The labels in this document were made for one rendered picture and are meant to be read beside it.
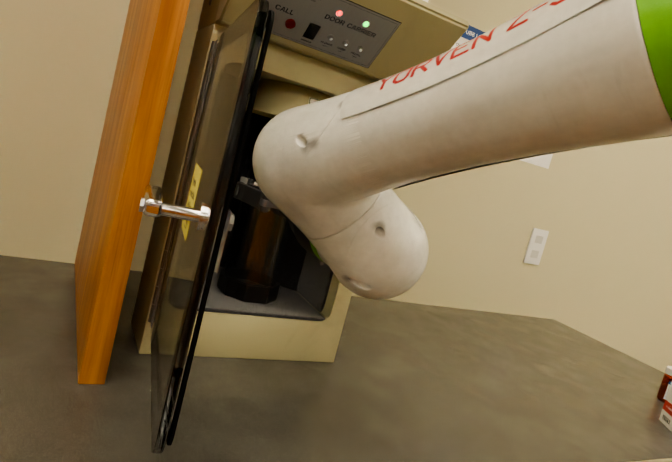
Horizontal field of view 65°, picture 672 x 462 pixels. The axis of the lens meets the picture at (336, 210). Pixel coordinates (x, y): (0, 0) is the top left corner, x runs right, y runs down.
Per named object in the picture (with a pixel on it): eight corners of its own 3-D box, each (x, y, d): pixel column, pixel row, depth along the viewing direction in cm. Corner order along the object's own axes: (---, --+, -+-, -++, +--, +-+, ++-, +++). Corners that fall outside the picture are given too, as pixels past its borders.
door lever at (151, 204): (192, 213, 55) (198, 189, 55) (200, 234, 46) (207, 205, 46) (138, 202, 53) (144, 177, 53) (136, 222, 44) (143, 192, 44)
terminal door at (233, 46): (156, 326, 74) (222, 40, 70) (160, 463, 46) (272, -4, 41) (150, 325, 74) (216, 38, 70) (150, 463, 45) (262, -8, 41)
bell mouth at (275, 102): (227, 106, 92) (234, 74, 92) (316, 131, 101) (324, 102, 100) (258, 110, 77) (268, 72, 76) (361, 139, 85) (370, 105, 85)
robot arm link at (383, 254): (396, 335, 55) (466, 260, 57) (327, 256, 49) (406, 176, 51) (337, 290, 67) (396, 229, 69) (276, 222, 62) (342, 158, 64)
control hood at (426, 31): (212, 22, 70) (230, -54, 69) (407, 91, 86) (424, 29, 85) (236, 12, 60) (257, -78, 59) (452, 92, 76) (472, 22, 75)
